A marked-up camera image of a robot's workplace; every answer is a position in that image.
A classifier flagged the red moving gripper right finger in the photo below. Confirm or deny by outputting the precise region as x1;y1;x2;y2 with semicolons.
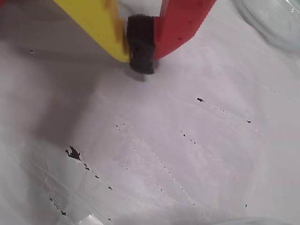
126;0;217;75

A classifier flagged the small clear glass bowl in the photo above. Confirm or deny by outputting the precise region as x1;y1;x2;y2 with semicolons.
232;0;300;53

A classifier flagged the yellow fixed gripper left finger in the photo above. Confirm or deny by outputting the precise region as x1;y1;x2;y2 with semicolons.
52;0;131;63

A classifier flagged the white table cover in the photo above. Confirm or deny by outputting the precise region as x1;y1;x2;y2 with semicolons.
0;0;300;225

